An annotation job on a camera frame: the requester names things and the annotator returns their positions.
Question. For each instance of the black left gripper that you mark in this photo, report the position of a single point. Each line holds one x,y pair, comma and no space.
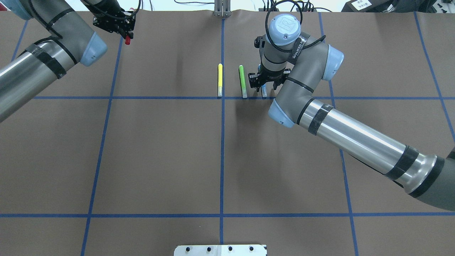
107,7

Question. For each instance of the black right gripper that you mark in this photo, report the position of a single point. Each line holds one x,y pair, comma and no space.
271,74

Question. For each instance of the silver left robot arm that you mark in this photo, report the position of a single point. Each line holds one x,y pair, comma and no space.
71,41

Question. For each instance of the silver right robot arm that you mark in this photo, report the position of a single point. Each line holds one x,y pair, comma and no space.
298,62

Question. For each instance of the green marker pen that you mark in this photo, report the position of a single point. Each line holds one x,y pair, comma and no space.
242,81

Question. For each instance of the yellow marker pen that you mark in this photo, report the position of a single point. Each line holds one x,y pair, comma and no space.
220,80

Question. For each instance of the brown paper table mat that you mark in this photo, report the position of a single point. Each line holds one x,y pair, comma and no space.
137,154

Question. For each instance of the labelled black box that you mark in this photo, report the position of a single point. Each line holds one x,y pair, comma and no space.
369,5

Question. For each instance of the aluminium frame post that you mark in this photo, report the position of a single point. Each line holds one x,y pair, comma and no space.
222,8

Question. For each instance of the white camera pole base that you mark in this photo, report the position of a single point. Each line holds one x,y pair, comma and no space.
221,250

